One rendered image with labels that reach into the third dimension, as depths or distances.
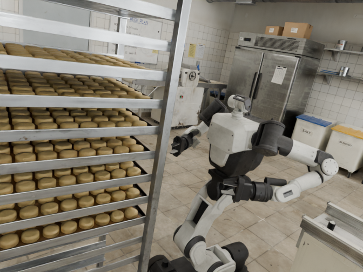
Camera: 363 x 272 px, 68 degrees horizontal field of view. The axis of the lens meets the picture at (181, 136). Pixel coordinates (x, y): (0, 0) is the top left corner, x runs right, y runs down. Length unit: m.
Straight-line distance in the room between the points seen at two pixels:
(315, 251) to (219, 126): 0.76
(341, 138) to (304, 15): 2.61
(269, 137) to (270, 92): 4.12
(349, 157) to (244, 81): 2.31
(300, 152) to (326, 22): 4.94
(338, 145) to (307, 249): 3.78
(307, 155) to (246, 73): 4.46
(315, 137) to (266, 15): 2.98
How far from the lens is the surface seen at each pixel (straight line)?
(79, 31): 0.77
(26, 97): 0.77
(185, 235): 1.62
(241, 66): 5.81
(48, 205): 0.98
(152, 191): 0.99
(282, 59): 5.35
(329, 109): 5.94
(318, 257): 1.57
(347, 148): 5.20
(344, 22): 6.04
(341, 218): 1.79
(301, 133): 5.44
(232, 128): 1.37
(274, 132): 1.32
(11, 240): 1.01
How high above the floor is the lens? 1.60
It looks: 18 degrees down
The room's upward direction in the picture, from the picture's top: 10 degrees clockwise
